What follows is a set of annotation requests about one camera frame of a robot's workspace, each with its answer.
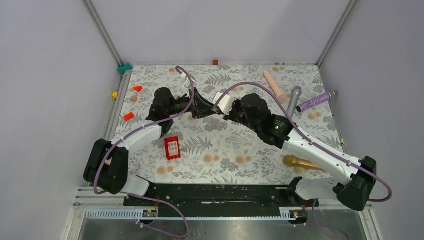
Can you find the red tray with tiles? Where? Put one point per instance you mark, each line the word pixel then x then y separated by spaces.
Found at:
pixel 172 148

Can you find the pink microphone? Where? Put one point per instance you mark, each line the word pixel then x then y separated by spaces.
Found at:
pixel 282 97

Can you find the gold microphone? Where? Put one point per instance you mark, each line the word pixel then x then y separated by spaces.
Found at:
pixel 293 161

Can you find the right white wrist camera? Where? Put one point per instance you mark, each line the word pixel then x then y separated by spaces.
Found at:
pixel 225 105

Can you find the red wedge block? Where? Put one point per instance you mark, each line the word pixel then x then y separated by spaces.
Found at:
pixel 138 88

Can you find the aluminium frame rail right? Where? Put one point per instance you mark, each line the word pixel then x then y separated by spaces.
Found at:
pixel 337 30

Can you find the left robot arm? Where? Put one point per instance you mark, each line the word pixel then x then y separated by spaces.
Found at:
pixel 108 164

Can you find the purple glitter microphone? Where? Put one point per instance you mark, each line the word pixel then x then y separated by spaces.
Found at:
pixel 325 97

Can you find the aluminium frame rail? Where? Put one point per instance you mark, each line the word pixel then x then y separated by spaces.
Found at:
pixel 91 9
pixel 337 30

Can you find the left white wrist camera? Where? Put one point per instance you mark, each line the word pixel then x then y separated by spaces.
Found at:
pixel 188 85

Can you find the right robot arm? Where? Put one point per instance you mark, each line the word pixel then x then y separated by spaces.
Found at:
pixel 349 182

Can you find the floral table mat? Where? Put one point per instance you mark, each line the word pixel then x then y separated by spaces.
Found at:
pixel 213 150

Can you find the yellow cube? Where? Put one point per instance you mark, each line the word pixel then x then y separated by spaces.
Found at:
pixel 115 95

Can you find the silver microphone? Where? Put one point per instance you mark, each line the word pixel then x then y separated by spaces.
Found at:
pixel 295 95

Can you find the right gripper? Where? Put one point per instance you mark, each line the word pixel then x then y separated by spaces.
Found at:
pixel 230 116

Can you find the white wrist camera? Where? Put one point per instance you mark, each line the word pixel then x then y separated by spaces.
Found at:
pixel 188 85
pixel 225 105

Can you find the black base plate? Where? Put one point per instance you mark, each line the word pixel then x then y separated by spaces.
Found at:
pixel 264 196

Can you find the red small block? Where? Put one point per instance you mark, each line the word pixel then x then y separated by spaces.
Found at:
pixel 129 116

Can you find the aluminium frame rail left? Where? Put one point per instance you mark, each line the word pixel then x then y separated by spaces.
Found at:
pixel 91 9

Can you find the teal block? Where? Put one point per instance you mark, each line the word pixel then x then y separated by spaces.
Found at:
pixel 124 68

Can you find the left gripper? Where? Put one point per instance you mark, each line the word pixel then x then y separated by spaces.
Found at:
pixel 201 101

